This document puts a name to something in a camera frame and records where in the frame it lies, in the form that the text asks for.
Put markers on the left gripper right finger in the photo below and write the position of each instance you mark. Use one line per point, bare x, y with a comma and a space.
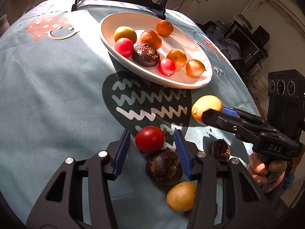
226, 196

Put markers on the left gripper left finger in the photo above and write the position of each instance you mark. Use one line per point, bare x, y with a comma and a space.
60, 203

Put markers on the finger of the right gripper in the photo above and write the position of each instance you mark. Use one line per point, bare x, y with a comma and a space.
221, 120
238, 113

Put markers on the yellow spotted fruit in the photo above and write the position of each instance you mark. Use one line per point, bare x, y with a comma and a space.
204, 103

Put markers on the small yellow-green round fruit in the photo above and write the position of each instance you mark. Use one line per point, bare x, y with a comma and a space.
182, 196

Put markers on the small yellow fruit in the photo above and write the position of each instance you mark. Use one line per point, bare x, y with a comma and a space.
194, 68

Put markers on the dark purple fruit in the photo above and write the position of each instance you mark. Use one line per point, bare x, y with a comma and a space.
164, 168

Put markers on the dark red apple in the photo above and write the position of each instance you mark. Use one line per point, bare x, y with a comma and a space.
150, 139

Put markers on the small red cherry tomato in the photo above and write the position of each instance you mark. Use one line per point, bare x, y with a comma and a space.
166, 67

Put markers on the wrinkled dark passion fruit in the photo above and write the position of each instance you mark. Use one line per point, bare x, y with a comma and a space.
145, 55

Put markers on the large textured orange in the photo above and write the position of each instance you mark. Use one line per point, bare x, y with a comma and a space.
164, 28

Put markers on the small red fruit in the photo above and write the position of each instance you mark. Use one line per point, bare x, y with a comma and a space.
124, 46

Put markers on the right hand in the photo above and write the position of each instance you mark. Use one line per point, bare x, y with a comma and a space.
270, 175

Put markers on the black speaker box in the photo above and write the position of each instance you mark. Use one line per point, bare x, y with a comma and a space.
286, 102

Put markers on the pile of grey clothes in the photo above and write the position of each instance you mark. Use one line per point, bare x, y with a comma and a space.
228, 47

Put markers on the light blue patterned tablecloth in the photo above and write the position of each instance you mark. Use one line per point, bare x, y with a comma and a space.
63, 95

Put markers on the white ceramic jug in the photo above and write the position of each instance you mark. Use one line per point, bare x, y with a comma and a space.
4, 24

